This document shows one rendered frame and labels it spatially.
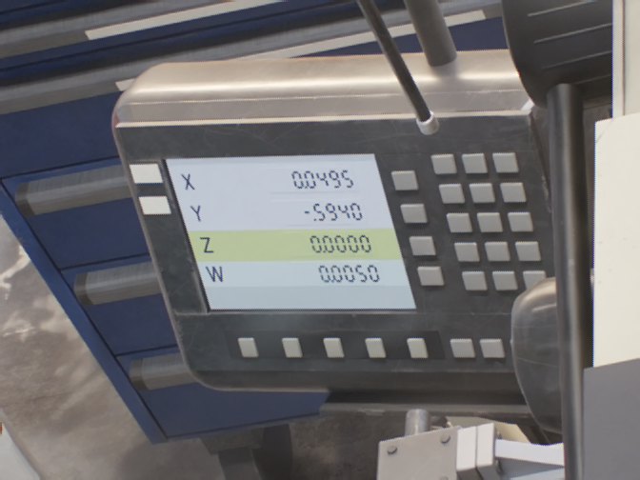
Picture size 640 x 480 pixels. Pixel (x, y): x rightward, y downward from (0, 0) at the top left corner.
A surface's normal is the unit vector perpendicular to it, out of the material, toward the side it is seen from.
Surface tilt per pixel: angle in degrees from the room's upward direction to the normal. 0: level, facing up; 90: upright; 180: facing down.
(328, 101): 15
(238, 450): 51
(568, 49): 64
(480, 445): 0
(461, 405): 19
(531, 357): 45
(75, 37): 90
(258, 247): 71
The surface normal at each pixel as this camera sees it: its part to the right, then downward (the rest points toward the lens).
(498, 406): -0.25, -0.86
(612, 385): -0.36, -0.65
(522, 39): -0.67, 0.21
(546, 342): -0.34, -0.18
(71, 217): -0.11, 0.75
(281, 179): -0.40, 0.50
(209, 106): -0.43, -0.43
